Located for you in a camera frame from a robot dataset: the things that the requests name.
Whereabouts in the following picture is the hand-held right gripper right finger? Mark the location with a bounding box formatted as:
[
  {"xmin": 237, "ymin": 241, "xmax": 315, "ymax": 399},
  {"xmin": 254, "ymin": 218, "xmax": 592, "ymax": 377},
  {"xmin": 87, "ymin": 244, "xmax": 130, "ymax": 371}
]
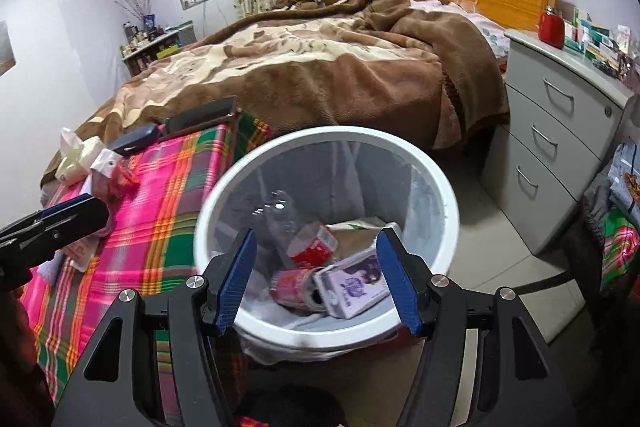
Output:
[{"xmin": 376, "ymin": 227, "xmax": 583, "ymax": 427}]

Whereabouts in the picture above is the white trash bin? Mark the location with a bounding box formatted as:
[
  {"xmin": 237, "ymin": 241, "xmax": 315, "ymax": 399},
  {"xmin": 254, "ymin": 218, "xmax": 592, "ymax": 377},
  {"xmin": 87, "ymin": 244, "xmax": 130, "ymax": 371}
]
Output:
[{"xmin": 192, "ymin": 125, "xmax": 460, "ymax": 353}]

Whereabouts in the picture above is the grey drawer cabinet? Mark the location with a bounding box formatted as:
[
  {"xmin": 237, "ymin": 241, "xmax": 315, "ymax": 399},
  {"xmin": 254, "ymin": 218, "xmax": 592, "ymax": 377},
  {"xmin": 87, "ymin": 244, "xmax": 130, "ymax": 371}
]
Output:
[{"xmin": 480, "ymin": 28, "xmax": 636, "ymax": 255}]

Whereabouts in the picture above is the black smartphone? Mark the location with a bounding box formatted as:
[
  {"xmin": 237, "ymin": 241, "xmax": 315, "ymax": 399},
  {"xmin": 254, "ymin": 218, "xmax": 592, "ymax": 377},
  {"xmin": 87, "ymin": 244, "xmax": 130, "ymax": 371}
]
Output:
[{"xmin": 162, "ymin": 97, "xmax": 238, "ymax": 138}]

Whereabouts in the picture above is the tissue pack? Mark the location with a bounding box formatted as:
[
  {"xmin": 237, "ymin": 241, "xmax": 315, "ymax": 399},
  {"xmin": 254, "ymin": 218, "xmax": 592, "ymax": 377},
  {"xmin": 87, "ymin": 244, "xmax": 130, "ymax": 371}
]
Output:
[{"xmin": 54, "ymin": 127, "xmax": 108, "ymax": 185}]

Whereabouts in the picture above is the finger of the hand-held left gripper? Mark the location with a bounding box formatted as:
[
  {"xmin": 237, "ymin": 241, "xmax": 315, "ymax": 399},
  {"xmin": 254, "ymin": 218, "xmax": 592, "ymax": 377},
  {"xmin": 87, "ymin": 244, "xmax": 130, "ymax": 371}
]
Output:
[
  {"xmin": 0, "ymin": 193, "xmax": 96, "ymax": 244},
  {"xmin": 0, "ymin": 199, "xmax": 110, "ymax": 279}
]

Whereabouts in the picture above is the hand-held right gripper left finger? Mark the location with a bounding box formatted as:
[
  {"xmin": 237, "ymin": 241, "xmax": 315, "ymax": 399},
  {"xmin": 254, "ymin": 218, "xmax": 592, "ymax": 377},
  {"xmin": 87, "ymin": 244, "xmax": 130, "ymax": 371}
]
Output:
[{"xmin": 52, "ymin": 227, "xmax": 258, "ymax": 427}]

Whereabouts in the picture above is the pink plaid cloth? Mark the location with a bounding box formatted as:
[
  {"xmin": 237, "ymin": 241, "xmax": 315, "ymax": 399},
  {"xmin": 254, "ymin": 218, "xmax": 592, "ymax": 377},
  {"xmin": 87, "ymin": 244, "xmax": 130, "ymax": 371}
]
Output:
[{"xmin": 15, "ymin": 112, "xmax": 273, "ymax": 427}]

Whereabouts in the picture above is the cluttered shelf unit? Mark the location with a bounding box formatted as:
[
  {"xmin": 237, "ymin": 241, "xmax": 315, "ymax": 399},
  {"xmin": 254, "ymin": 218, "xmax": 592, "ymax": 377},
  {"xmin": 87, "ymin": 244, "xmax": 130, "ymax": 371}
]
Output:
[{"xmin": 120, "ymin": 21, "xmax": 197, "ymax": 75}]

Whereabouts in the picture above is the vase with dry branches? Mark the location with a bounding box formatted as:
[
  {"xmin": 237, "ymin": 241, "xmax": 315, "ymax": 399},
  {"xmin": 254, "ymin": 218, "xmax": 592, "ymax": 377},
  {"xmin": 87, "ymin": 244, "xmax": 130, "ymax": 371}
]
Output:
[{"xmin": 116, "ymin": 0, "xmax": 157, "ymax": 32}]

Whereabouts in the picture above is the purple milk carton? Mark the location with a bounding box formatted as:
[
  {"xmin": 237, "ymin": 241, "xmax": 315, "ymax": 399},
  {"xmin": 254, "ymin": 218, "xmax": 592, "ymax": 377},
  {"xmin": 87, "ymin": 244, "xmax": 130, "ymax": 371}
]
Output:
[{"xmin": 315, "ymin": 252, "xmax": 393, "ymax": 320}]

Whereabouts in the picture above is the row of small boxes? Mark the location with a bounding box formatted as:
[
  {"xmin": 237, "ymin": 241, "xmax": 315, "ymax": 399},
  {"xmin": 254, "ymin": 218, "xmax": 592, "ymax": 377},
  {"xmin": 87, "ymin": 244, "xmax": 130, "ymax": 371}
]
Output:
[{"xmin": 564, "ymin": 7, "xmax": 640, "ymax": 80}]

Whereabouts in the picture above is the red jar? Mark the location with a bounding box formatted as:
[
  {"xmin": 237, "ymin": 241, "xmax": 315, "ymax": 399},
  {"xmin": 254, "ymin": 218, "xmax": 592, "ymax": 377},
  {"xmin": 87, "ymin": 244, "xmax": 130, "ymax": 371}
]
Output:
[{"xmin": 538, "ymin": 6, "xmax": 565, "ymax": 48}]

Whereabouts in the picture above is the clear bottle with red label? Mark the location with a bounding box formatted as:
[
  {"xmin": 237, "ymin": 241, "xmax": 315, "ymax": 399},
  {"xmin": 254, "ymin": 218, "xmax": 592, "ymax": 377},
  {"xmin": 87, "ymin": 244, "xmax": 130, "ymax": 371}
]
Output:
[{"xmin": 260, "ymin": 189, "xmax": 351, "ymax": 265}]

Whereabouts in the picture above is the brown patterned blanket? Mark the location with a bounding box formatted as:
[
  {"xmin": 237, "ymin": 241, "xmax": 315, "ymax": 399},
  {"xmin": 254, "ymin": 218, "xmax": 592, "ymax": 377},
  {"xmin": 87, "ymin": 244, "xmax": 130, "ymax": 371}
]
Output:
[{"xmin": 40, "ymin": 0, "xmax": 511, "ymax": 188}]

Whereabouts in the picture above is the dark blue glasses case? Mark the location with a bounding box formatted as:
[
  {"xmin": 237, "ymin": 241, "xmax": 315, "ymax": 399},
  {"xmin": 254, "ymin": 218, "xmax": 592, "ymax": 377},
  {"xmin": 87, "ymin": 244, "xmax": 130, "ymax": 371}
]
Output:
[{"xmin": 107, "ymin": 124, "xmax": 160, "ymax": 156}]

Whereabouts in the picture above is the ice cream cone wrapper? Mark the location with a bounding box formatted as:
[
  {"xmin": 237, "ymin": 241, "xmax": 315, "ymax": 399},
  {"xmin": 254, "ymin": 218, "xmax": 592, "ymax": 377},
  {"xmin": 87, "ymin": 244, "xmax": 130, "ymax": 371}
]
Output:
[{"xmin": 65, "ymin": 234, "xmax": 103, "ymax": 273}]

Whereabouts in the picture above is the red plastic wrapper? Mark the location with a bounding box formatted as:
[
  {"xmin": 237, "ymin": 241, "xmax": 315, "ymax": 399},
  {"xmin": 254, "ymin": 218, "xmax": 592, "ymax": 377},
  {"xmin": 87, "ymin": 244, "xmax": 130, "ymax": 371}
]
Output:
[{"xmin": 107, "ymin": 159, "xmax": 138, "ymax": 198}]

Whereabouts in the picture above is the silver wall panel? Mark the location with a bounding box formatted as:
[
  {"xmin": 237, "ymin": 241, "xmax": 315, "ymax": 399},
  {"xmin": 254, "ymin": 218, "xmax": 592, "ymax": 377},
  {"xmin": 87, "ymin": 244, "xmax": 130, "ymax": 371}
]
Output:
[{"xmin": 0, "ymin": 21, "xmax": 16, "ymax": 75}]

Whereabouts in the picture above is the red drink can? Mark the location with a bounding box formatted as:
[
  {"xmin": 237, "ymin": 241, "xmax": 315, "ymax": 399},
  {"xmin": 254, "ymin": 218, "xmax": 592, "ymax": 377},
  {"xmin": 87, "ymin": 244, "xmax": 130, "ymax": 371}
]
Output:
[{"xmin": 270, "ymin": 268, "xmax": 326, "ymax": 313}]

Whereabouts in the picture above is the pink pillow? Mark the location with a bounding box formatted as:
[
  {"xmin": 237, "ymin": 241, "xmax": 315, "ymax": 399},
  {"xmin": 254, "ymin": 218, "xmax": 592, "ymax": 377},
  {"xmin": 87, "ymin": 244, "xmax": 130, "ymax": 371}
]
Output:
[{"xmin": 410, "ymin": 0, "xmax": 508, "ymax": 58}]

